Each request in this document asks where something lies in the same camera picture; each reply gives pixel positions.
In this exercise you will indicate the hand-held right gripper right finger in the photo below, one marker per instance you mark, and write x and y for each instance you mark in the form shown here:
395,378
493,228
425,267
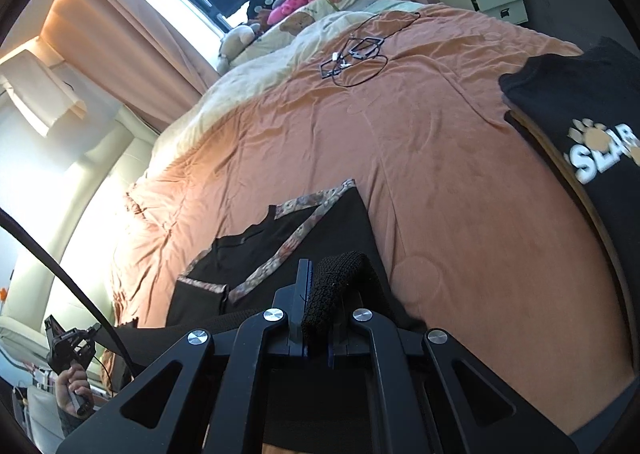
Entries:
367,339

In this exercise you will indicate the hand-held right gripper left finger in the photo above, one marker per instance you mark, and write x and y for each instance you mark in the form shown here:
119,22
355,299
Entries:
304,304

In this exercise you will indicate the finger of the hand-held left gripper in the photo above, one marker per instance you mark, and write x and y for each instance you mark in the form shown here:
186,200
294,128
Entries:
89,336

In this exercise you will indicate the black floral-trim T-shirt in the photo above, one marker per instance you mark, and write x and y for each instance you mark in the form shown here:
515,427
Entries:
340,229

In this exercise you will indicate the person's left forearm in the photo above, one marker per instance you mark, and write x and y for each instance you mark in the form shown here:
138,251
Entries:
67,424

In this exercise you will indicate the person's left hand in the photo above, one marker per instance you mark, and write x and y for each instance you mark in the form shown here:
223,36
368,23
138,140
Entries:
67,389

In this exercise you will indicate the cream upholstered headboard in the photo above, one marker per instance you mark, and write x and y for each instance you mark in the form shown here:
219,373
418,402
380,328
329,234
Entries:
75,194

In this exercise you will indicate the orange blanket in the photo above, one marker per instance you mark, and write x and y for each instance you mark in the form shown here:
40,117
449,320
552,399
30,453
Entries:
425,159

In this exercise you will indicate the cream duvet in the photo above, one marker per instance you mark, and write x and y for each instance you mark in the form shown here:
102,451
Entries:
260,84

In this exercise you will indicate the white plush toy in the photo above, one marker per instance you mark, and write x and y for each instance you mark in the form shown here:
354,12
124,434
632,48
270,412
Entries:
240,44

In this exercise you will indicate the bear print bedding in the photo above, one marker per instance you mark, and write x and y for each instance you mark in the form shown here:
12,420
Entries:
320,9

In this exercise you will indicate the pink plush toy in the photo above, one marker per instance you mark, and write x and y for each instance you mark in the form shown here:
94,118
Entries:
295,4

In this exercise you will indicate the black plush toy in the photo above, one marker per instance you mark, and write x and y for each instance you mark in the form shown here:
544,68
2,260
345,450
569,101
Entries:
262,4

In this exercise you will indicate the wide pink curtain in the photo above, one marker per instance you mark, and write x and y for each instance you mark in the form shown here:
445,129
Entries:
125,19

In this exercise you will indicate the black printed T-shirt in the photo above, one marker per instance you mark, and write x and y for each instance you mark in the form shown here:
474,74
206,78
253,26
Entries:
565,84

